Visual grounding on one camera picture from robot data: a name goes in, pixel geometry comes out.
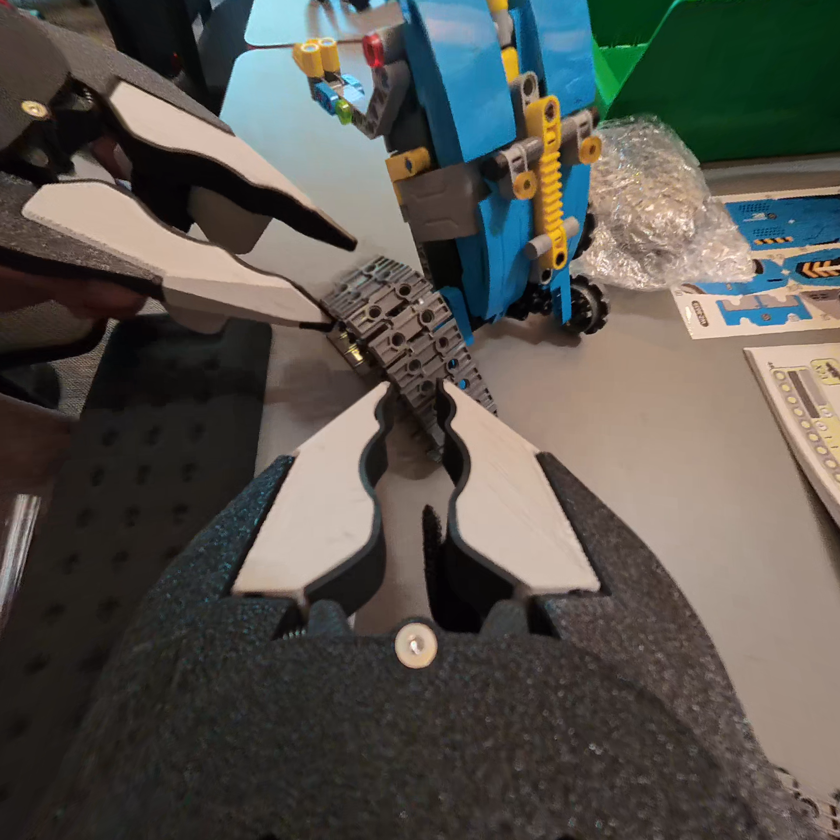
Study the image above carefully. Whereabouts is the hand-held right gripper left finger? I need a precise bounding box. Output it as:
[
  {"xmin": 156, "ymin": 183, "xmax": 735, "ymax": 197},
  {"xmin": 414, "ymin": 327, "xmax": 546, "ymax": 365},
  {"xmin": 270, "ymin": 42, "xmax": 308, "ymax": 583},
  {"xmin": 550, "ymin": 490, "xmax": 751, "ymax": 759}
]
[{"xmin": 233, "ymin": 382, "xmax": 393, "ymax": 599}]

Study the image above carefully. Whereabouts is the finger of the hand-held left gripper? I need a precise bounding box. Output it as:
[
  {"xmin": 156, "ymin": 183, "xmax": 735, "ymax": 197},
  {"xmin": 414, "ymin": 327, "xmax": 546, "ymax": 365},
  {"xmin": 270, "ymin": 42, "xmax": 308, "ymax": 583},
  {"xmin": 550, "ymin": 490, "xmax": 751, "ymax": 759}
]
[
  {"xmin": 108, "ymin": 79, "xmax": 358, "ymax": 252},
  {"xmin": 21, "ymin": 182, "xmax": 336, "ymax": 329}
]

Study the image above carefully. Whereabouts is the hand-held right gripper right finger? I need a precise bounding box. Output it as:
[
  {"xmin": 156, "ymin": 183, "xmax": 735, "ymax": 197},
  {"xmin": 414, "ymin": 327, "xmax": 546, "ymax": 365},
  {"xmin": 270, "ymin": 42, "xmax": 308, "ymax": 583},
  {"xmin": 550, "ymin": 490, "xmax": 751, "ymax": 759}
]
[{"xmin": 436, "ymin": 379, "xmax": 601, "ymax": 595}]

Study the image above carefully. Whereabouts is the grey toy track chain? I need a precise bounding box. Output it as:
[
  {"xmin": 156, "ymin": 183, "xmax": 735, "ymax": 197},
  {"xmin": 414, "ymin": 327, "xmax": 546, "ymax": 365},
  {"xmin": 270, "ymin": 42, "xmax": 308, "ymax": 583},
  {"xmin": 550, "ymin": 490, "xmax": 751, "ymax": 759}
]
[{"xmin": 322, "ymin": 256, "xmax": 500, "ymax": 463}]

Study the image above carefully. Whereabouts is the blue toy robot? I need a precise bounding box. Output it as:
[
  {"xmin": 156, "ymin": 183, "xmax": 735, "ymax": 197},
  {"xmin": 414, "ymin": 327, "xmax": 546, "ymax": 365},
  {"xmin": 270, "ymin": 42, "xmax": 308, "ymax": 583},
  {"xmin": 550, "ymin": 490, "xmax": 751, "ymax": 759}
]
[{"xmin": 292, "ymin": 0, "xmax": 611, "ymax": 336}]

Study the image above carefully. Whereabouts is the pile of grey track links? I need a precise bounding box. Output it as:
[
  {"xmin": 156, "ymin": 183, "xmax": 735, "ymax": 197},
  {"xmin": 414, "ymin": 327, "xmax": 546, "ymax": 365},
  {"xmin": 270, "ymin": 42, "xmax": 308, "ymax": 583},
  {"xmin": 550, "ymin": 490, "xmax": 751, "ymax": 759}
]
[{"xmin": 777, "ymin": 764, "xmax": 840, "ymax": 821}]

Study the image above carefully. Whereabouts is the grey desk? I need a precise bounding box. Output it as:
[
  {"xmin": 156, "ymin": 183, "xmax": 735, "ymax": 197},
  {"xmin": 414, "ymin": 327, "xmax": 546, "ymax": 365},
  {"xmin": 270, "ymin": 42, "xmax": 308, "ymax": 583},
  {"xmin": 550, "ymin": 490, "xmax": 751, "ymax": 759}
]
[{"xmin": 217, "ymin": 46, "xmax": 840, "ymax": 821}]

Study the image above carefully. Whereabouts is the person's left hand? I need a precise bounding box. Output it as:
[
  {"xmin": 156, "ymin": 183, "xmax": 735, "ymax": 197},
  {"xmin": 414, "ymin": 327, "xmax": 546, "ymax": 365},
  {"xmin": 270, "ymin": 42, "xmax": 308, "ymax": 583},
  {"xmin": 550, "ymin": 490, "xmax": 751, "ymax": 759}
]
[{"xmin": 0, "ymin": 266, "xmax": 148, "ymax": 322}]

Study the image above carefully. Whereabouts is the neighbouring grey table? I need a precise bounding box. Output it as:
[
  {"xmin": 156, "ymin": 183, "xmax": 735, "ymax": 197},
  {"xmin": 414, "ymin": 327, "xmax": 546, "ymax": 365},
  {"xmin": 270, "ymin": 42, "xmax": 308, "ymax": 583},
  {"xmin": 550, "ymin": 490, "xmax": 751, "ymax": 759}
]
[{"xmin": 243, "ymin": 0, "xmax": 408, "ymax": 48}]

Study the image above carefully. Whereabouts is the black perforated pad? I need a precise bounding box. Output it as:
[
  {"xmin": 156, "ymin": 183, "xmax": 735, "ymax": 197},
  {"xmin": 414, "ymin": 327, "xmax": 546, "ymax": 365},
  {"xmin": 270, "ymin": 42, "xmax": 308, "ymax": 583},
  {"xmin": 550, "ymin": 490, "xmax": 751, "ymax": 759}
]
[{"xmin": 0, "ymin": 315, "xmax": 273, "ymax": 821}]

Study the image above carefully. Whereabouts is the instruction booklet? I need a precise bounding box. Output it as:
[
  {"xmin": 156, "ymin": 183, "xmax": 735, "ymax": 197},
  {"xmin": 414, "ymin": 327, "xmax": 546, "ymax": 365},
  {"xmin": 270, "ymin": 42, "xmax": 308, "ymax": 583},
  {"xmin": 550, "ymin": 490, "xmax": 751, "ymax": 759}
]
[{"xmin": 743, "ymin": 341, "xmax": 840, "ymax": 526}]

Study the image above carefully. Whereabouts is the bubble wrap bag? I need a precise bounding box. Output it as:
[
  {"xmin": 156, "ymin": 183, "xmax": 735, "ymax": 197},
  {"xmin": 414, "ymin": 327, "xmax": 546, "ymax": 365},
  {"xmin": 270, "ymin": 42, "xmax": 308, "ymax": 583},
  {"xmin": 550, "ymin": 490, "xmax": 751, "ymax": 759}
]
[{"xmin": 581, "ymin": 115, "xmax": 756, "ymax": 291}]

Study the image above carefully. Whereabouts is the blue sticker sheet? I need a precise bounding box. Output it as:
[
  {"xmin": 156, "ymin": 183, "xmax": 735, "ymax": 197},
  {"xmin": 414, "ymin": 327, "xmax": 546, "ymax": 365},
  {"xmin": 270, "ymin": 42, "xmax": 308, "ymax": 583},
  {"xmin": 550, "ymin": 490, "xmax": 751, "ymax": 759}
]
[{"xmin": 671, "ymin": 187, "xmax": 840, "ymax": 340}]

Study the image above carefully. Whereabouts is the green plastic bin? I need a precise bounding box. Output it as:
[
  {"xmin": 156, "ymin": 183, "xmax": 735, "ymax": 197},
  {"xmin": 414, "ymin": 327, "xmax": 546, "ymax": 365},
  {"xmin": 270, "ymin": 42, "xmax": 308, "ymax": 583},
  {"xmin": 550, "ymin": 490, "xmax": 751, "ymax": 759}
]
[{"xmin": 587, "ymin": 0, "xmax": 840, "ymax": 164}]

